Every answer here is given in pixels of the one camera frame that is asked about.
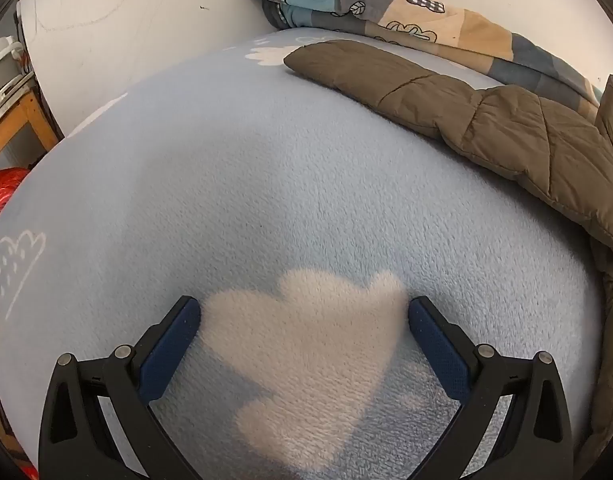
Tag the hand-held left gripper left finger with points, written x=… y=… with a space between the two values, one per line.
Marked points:
x=169 y=350

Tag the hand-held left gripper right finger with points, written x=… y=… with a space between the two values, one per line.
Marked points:
x=439 y=350

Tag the brown quilted jacket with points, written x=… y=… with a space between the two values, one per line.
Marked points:
x=511 y=125

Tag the light blue cloud blanket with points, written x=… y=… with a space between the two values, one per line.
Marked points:
x=261 y=185

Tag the red patterned cloth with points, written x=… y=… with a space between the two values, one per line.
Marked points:
x=1 y=195

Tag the wooden stool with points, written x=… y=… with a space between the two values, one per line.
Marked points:
x=29 y=110

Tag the white plastic box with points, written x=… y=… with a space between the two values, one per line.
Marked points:
x=1 y=70

